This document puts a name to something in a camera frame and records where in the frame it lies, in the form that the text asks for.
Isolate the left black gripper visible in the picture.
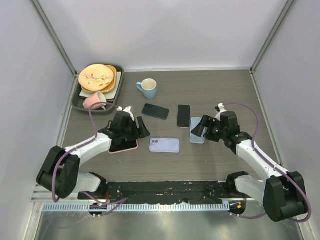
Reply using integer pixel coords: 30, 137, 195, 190
121, 116, 150, 142

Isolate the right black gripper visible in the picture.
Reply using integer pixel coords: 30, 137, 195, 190
191, 115, 228, 143

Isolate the light blue phone case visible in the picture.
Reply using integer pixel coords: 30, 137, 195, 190
189, 116, 206, 145

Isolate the pink phone case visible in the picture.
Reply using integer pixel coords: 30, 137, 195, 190
108, 139, 139, 154

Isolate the lilac phone case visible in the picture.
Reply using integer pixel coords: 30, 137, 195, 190
149, 138, 180, 154

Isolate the blue phone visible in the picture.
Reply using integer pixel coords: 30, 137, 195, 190
142, 103, 170, 120

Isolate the silver phone black screen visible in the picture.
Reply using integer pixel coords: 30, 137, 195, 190
177, 105, 191, 128

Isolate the dark green phone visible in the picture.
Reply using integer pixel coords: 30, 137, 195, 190
109, 139, 138, 153

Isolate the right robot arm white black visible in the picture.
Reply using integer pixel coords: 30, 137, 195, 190
191, 110, 310, 222

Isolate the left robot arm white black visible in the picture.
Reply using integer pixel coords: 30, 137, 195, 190
36, 111, 150, 202

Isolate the blue ceramic mug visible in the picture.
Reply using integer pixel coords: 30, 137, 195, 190
136, 78, 157, 100

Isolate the white square plate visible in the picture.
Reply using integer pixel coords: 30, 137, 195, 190
79, 72, 122, 100

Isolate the orange rimmed plate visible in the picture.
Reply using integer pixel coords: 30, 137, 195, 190
81, 65, 118, 94

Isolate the pink cup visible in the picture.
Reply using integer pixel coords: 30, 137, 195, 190
83, 92, 107, 110

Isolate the dark green tray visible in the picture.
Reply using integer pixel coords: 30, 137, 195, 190
71, 65, 125, 115

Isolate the floral cream plate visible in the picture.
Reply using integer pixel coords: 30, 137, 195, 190
78, 64, 115, 92

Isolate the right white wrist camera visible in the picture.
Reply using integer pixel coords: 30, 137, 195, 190
214, 103, 227, 121

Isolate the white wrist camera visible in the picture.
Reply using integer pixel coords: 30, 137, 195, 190
214, 103, 227, 121
116, 105, 135, 121

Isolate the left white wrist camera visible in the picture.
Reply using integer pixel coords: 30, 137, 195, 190
116, 105, 135, 121

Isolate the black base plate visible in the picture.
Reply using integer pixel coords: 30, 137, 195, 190
90, 181, 248, 205

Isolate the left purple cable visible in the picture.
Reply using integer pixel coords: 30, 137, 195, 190
51, 101, 128, 217

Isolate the purple cable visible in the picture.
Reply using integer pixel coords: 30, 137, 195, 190
51, 101, 128, 217
222, 102, 313, 223

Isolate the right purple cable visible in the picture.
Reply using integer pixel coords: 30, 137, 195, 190
222, 102, 313, 223

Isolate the white slotted cable duct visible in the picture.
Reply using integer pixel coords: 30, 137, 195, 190
42, 201, 230, 212

